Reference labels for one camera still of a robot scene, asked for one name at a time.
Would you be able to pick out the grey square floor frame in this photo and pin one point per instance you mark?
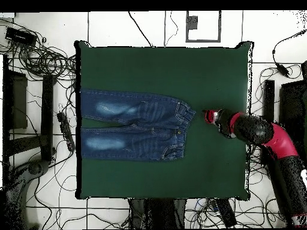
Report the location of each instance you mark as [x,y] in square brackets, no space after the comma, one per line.
[203,41]

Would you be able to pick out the blue denim jeans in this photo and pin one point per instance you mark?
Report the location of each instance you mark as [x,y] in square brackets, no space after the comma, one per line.
[148,124]

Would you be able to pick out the long black box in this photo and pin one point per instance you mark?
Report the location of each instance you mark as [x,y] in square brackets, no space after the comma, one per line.
[226,213]

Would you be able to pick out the black metal frame stand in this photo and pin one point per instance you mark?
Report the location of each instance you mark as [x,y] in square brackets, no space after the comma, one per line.
[268,95]
[47,115]

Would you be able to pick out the black power adapter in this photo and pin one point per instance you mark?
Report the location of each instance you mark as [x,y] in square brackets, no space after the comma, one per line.
[283,70]

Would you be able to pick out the small grey floor box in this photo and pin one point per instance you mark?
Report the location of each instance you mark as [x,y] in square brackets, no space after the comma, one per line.
[192,22]

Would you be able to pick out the grey wheeled base leg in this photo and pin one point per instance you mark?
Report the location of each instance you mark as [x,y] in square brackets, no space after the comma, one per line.
[36,167]

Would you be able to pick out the black power strip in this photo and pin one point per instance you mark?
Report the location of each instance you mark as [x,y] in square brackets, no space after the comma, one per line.
[65,129]

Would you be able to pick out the dark green table cloth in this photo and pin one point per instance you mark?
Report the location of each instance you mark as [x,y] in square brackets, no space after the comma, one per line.
[120,177]

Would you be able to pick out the black electronics box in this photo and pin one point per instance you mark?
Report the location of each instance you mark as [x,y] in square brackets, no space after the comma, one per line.
[20,36]

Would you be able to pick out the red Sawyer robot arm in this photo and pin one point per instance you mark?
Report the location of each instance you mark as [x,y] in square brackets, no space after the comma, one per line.
[280,141]

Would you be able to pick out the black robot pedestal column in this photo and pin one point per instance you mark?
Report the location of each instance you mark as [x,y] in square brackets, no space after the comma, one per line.
[158,213]

